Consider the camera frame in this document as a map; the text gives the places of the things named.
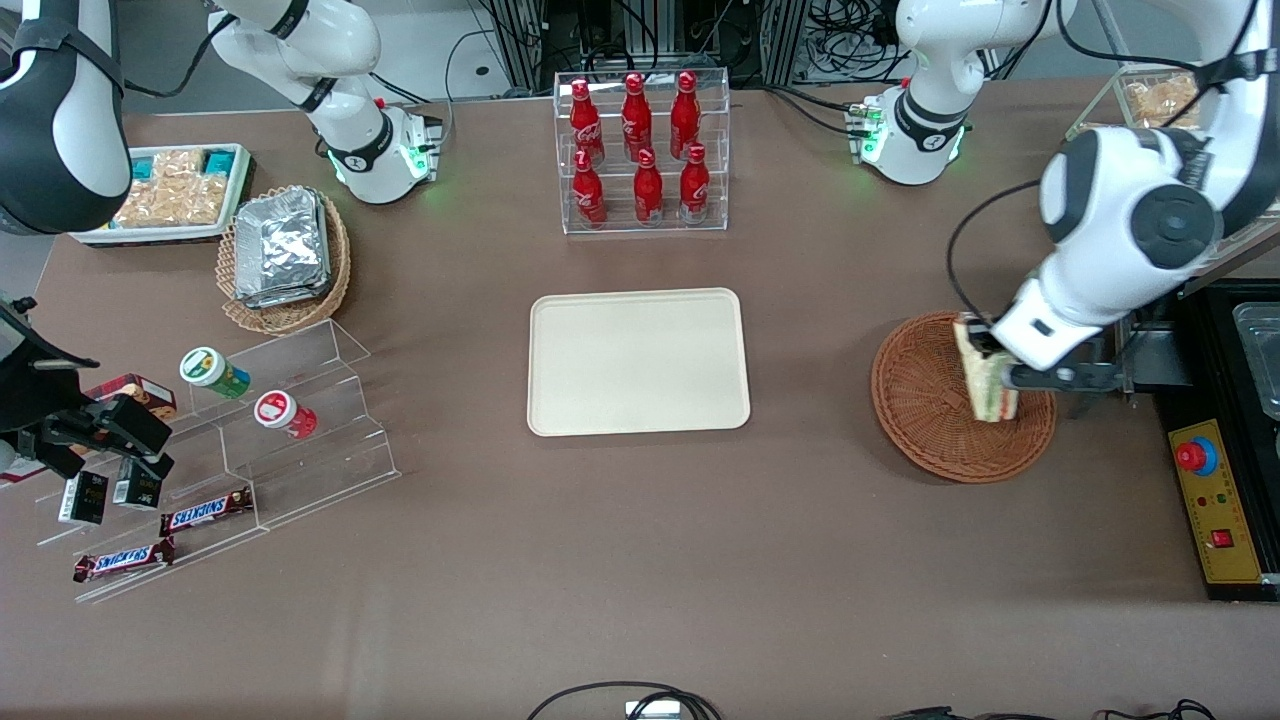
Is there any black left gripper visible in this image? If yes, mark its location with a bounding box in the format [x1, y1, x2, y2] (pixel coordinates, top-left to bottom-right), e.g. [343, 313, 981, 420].
[960, 312, 1009, 365]

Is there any triangular sandwich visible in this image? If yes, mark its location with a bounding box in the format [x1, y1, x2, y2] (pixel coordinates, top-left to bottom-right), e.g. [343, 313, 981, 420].
[954, 313, 1022, 424]

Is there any brown round wicker basket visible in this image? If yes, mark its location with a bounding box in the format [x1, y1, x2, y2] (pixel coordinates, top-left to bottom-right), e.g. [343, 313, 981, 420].
[871, 311, 1058, 486]

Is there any light tan wicker basket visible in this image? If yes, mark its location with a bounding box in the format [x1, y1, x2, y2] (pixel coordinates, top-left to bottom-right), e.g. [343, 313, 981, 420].
[216, 186, 353, 337]

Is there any white rectangular snack tray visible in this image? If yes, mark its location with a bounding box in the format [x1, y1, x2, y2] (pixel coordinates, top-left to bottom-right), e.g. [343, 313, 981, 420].
[70, 142, 254, 248]

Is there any clear metal-rimmed tray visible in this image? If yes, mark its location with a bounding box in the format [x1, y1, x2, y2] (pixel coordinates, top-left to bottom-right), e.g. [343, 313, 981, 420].
[1232, 303, 1280, 423]

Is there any cream plastic tray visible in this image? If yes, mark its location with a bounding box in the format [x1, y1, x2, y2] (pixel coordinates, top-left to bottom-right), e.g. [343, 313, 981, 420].
[527, 288, 752, 439]

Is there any small black box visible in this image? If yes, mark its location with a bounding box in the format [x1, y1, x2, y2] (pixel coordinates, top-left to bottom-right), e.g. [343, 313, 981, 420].
[111, 462, 164, 512]
[57, 470, 110, 527]

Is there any brown chocolate box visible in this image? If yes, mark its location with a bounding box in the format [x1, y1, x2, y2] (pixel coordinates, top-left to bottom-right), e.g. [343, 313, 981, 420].
[84, 373, 179, 422]

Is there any brown snickers bar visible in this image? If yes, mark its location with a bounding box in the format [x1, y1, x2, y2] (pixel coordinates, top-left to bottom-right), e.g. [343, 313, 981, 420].
[71, 537, 177, 584]
[159, 486, 255, 538]

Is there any green snack cup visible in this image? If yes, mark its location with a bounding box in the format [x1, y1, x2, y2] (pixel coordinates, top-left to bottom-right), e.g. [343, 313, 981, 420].
[179, 346, 253, 401]

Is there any red snack cup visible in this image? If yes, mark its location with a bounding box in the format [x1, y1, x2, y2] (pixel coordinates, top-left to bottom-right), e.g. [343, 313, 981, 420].
[252, 389, 319, 441]

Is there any clear acrylic step stand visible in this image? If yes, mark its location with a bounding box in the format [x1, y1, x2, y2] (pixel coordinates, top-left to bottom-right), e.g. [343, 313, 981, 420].
[35, 318, 403, 605]

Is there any black control box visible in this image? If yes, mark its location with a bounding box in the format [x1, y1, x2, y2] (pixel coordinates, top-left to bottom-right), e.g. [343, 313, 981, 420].
[1153, 285, 1280, 604]

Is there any red emergency stop button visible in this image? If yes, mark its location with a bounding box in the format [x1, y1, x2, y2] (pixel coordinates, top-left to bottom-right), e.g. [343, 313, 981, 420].
[1176, 436, 1220, 478]

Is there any clear cookie pack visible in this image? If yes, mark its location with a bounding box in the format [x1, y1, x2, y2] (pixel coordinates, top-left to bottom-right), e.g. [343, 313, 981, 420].
[113, 176, 228, 228]
[150, 149, 207, 183]

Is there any silver foil container stack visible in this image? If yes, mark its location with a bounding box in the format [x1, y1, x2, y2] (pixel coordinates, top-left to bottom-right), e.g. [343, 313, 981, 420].
[233, 187, 333, 310]

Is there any clear bread pack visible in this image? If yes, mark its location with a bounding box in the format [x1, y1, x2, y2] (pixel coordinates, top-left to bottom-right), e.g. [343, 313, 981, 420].
[1124, 74, 1207, 129]

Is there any clear acrylic bottle rack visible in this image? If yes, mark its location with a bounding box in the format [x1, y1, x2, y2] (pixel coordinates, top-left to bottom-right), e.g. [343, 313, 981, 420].
[553, 68, 732, 237]

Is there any red cola bottle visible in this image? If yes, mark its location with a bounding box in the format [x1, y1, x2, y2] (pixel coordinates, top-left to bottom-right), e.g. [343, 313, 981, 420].
[633, 148, 666, 227]
[679, 143, 712, 224]
[571, 149, 609, 230]
[569, 79, 605, 167]
[621, 72, 654, 162]
[669, 70, 702, 162]

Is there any yellow control panel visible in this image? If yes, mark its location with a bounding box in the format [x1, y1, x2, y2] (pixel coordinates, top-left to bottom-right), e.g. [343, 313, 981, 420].
[1167, 417, 1264, 587]

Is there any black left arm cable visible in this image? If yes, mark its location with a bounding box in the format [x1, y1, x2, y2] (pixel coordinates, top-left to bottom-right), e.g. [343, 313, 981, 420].
[945, 0, 1280, 323]

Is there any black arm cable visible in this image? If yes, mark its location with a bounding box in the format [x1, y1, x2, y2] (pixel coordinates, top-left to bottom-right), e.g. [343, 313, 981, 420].
[118, 12, 239, 100]
[945, 0, 1280, 323]

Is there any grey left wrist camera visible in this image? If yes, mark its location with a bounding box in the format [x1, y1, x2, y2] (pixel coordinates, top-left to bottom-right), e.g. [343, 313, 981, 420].
[1003, 362, 1124, 394]

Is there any black base power cable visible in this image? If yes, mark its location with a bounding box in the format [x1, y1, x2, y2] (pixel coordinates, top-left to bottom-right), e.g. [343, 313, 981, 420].
[762, 83, 873, 138]

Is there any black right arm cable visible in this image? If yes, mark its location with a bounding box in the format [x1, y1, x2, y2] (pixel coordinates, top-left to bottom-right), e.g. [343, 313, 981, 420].
[118, 12, 239, 100]

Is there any aluminium frame with cables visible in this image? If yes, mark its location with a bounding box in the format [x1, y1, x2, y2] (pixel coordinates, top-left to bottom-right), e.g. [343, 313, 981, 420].
[470, 0, 906, 93]

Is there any black looped floor cable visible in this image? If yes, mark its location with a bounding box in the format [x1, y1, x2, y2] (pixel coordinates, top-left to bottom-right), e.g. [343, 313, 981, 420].
[524, 681, 724, 720]

